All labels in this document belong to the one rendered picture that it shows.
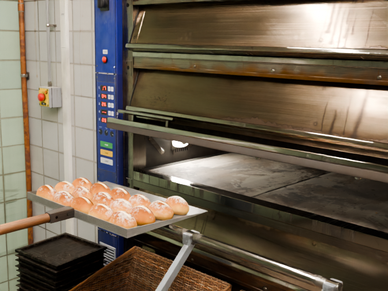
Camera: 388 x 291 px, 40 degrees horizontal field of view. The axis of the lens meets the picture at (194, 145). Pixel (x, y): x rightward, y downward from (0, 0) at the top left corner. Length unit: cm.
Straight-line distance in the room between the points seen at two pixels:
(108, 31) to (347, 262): 136
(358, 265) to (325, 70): 62
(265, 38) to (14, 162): 174
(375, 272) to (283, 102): 61
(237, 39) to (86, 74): 92
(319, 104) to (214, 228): 67
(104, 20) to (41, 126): 81
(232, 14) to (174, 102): 43
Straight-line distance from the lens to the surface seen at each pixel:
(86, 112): 260
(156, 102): 219
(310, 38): 173
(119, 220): 163
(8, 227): 167
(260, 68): 185
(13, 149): 307
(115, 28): 235
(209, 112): 198
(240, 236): 202
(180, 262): 164
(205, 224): 212
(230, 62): 193
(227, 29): 194
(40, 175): 303
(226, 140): 177
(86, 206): 178
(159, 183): 225
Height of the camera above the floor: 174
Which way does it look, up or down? 11 degrees down
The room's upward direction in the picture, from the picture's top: 1 degrees clockwise
